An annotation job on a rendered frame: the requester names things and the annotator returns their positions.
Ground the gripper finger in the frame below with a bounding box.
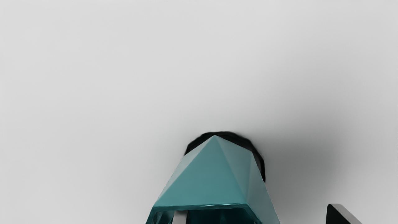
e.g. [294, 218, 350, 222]
[326, 204, 363, 224]

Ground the teal faceted mug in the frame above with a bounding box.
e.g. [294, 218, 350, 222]
[146, 135, 281, 224]

